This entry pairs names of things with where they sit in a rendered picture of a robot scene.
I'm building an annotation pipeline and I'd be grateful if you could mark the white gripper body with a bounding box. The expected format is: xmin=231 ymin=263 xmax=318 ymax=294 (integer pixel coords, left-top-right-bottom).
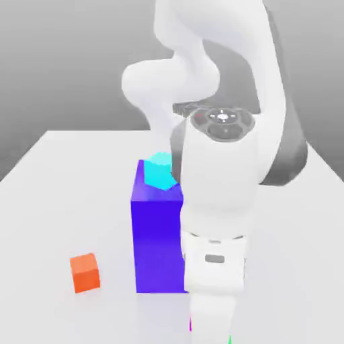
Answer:
xmin=188 ymin=292 xmax=238 ymax=344

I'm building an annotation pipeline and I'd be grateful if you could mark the small orange cube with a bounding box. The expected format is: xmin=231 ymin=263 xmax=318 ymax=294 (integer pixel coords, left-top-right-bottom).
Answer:
xmin=69 ymin=252 xmax=101 ymax=294

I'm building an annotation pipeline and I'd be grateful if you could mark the small cyan cube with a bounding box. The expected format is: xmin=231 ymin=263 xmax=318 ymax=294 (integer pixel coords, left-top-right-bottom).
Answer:
xmin=144 ymin=151 xmax=179 ymax=192

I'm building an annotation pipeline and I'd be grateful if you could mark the large blue box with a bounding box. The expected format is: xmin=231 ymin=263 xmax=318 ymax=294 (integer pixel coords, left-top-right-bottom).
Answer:
xmin=130 ymin=159 xmax=189 ymax=294

